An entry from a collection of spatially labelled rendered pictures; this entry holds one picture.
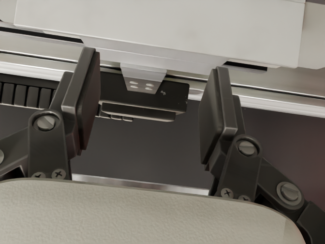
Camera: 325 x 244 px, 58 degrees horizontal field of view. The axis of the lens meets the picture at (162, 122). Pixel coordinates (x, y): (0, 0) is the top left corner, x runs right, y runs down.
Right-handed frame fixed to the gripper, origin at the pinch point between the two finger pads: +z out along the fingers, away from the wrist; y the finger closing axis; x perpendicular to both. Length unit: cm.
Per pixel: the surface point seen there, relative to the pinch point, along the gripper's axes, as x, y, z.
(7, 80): -29.8, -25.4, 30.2
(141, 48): -0.2, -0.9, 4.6
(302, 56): 1.8, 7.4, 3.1
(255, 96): -18.3, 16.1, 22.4
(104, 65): -17.2, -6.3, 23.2
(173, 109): -16.7, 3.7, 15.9
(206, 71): -2.9, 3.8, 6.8
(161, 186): -6.3, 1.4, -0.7
